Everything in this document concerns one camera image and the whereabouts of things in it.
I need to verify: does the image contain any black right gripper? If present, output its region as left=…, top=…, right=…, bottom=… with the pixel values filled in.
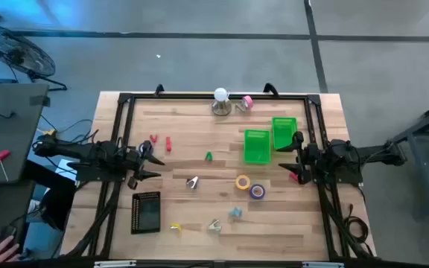
left=276, top=130, right=329, bottom=186

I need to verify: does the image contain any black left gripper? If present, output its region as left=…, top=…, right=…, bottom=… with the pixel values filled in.
left=121, top=140, right=165, bottom=191

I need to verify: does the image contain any black mesh basket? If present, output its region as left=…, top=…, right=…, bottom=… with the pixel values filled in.
left=130, top=191, right=162, bottom=235

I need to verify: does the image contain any purple tape roll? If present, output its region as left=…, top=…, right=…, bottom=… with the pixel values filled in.
left=249, top=183, right=267, bottom=200

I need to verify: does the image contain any yellow tape roll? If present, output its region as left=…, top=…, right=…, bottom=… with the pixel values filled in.
left=235, top=173, right=252, bottom=191

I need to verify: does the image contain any green plastic basket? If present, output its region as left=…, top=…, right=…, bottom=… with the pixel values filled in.
left=271, top=116, right=299, bottom=151
left=243, top=129, right=272, bottom=165

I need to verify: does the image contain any white paper sheet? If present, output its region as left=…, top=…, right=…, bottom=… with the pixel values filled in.
left=55, top=159, right=78, bottom=184

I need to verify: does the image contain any brass lamp with white bulb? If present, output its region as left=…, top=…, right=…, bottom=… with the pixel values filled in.
left=211, top=87, right=233, bottom=117

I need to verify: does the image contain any person's leg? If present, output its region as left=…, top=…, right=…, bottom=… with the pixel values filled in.
left=22, top=159, right=77, bottom=232

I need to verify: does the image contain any person's shoe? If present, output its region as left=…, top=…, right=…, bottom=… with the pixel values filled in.
left=27, top=199, right=47, bottom=221

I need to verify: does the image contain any dark metal cart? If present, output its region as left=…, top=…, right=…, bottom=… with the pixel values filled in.
left=387, top=95, right=429, bottom=219

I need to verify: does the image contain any gray desk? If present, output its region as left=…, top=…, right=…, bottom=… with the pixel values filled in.
left=0, top=83, right=51, bottom=186

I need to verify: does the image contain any black computer mouse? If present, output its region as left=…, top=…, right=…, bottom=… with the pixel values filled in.
left=0, top=225, right=18, bottom=249

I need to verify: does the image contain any black floor fan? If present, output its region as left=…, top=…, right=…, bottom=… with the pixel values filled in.
left=0, top=23, right=69, bottom=92

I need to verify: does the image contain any black cable bundle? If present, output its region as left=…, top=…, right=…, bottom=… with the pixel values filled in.
left=317, top=184, right=374, bottom=260
left=63, top=181, right=124, bottom=258

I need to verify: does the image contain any black table frame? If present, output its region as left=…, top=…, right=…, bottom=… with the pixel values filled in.
left=87, top=82, right=378, bottom=261

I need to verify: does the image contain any black cable coil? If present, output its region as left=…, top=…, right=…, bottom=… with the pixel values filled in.
left=343, top=202, right=370, bottom=245

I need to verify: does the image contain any yellow cable connector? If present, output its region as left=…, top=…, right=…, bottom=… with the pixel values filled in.
left=37, top=128, right=57, bottom=141

